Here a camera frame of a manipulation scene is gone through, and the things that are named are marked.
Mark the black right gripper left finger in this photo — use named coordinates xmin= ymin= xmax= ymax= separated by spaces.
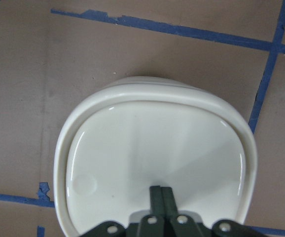
xmin=83 ymin=186 xmax=165 ymax=237

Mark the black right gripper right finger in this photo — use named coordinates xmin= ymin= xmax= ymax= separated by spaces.
xmin=161 ymin=187 xmax=205 ymax=237

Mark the white trash can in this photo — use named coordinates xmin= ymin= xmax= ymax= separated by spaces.
xmin=53 ymin=77 xmax=257 ymax=237

